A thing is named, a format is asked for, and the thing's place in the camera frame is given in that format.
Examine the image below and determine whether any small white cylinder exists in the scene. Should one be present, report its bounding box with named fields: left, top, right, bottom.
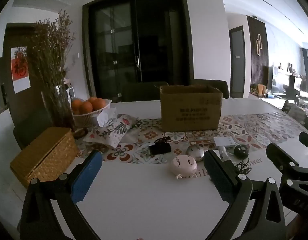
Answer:
left=216, top=146, right=229, bottom=160

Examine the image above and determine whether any dark armchair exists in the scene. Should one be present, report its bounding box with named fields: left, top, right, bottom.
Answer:
left=281, top=100, right=308, bottom=130

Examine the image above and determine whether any dark dining chair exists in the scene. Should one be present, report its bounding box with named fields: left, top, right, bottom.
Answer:
left=14, top=116, right=54, bottom=149
left=191, top=79, right=230, bottom=99
left=121, top=81, right=169, bottom=102

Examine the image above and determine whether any black round adapter with cable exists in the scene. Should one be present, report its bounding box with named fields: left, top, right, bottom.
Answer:
left=232, top=144, right=252, bottom=175

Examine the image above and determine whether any yellow woven box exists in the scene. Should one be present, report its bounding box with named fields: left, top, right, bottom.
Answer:
left=10, top=127, right=79, bottom=188

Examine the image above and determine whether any silver metal dome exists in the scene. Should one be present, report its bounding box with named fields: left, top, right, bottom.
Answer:
left=186, top=144, right=205, bottom=162

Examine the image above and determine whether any black clip device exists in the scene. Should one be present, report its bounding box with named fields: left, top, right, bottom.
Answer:
left=148, top=137, right=171, bottom=155

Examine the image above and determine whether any pink round device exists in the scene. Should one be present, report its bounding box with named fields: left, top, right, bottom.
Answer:
left=168, top=154, right=197, bottom=180

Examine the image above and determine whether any gold wall ornament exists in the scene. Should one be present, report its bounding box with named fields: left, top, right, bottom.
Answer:
left=255, top=32, right=264, bottom=55

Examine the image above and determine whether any small white box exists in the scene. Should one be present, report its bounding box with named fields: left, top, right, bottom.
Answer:
left=213, top=137, right=236, bottom=147

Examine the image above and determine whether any white fruit basket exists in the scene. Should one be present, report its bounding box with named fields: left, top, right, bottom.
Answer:
left=71, top=99, right=112, bottom=128

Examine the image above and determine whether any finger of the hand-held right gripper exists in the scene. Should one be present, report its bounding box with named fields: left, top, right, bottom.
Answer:
left=266, top=143, right=308, bottom=181
left=299, top=131, right=308, bottom=153

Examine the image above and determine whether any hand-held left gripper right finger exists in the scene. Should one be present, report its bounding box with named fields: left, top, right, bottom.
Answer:
left=203, top=149, right=286, bottom=240

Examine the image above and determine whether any dark slatted wall panel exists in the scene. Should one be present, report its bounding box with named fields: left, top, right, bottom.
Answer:
left=246, top=15, right=269, bottom=95

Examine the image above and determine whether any patterned table runner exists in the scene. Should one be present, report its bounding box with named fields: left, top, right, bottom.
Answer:
left=77, top=111, right=307, bottom=164

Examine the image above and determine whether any red wall poster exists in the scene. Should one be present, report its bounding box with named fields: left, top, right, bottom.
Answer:
left=11, top=46, right=31, bottom=93

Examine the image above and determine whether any grey interior door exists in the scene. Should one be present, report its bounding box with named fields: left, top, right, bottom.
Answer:
left=229, top=26, right=246, bottom=98

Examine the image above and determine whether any small white shelf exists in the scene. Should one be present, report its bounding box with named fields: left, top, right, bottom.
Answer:
left=65, top=86, right=76, bottom=100

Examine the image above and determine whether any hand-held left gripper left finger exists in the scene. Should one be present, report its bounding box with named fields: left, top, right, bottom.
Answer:
left=19, top=150, right=103, bottom=240

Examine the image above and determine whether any floral tissue pouch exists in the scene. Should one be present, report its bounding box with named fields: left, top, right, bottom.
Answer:
left=83, top=109, right=139, bottom=148

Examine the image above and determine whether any brown cardboard box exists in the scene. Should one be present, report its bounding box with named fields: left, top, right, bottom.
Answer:
left=159, top=85, right=224, bottom=132

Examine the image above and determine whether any glass vase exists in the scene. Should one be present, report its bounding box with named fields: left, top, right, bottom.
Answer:
left=41, top=85, right=75, bottom=131

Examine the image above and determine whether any dark sliding glass door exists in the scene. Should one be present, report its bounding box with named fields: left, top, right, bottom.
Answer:
left=82, top=0, right=194, bottom=103

